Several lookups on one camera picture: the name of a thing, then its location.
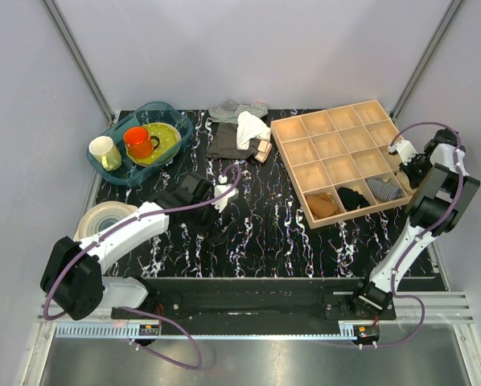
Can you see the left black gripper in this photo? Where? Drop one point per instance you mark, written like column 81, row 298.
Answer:
column 211, row 228

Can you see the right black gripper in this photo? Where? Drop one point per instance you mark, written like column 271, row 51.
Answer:
column 415, row 181

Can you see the beige navy-trimmed underwear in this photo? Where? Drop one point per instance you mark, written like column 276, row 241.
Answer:
column 403, row 180

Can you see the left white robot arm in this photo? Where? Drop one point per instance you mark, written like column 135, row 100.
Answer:
column 74, row 277

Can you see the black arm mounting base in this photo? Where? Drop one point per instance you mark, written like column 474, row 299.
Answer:
column 254, row 306

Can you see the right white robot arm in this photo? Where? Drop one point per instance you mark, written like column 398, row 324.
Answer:
column 444, row 191

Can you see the rolled striped underwear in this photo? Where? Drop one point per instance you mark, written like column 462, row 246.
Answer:
column 384, row 191

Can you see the rolled black underwear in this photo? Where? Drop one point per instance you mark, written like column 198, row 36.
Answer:
column 352, row 200

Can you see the rolled tan underwear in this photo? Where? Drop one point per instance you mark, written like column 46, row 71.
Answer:
column 322, row 206

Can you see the black marble table mat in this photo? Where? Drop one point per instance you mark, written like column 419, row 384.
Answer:
column 269, row 236

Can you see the wooden compartment tray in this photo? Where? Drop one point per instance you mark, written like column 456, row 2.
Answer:
column 339, row 147

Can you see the dark grey garment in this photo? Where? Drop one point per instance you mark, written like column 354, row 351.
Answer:
column 224, row 144

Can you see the green dotted plate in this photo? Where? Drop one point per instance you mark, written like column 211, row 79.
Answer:
column 165, row 141

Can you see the white cloth garment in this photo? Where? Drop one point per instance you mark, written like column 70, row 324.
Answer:
column 250, row 127

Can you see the blue transparent plastic basin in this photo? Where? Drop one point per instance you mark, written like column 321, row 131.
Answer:
column 129, row 173

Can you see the orange mug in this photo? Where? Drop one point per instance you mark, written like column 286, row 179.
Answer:
column 139, row 142

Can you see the beige round lid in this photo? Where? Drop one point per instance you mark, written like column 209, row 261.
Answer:
column 102, row 216

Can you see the grey striped garment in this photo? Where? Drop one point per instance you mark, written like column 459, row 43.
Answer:
column 228, row 112

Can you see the checked grey garment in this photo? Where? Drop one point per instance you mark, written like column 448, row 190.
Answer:
column 258, row 109

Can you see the cream yellow mug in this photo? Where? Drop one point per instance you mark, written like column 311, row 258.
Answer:
column 104, row 150

